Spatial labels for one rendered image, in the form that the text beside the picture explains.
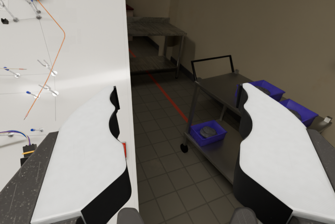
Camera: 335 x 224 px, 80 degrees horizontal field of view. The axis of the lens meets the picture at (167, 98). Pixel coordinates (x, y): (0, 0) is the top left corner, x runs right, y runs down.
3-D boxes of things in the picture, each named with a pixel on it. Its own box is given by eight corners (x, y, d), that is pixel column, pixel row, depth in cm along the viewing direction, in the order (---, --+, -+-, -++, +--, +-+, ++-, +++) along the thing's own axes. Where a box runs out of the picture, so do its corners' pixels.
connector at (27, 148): (27, 161, 60) (24, 162, 58) (25, 145, 60) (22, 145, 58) (38, 159, 60) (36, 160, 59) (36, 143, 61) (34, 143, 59)
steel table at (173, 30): (179, 78, 371) (188, 27, 322) (73, 91, 297) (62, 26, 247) (164, 64, 421) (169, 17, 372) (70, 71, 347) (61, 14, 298)
